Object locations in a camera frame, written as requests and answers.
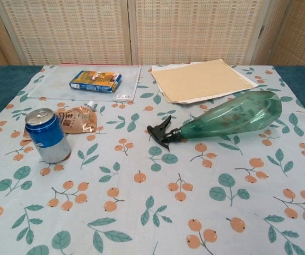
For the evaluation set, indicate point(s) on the green glass bottle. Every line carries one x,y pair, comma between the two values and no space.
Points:
234,117

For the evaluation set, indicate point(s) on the tan paper folder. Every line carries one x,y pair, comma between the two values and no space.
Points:
200,79

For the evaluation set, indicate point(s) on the orange foil spout pouch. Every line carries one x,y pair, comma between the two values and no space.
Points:
78,120

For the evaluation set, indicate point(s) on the blue yellow carton box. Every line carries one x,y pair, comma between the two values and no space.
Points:
94,81

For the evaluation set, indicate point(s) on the floral fruit print tablecloth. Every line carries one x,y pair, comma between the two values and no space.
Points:
152,212

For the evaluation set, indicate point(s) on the blue silver drink can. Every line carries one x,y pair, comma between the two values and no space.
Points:
48,138

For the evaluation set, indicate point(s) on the woven folding screen panel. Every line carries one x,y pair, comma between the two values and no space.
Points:
298,34
62,32
194,32

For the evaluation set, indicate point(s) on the clear zip document bag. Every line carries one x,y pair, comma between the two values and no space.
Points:
51,85

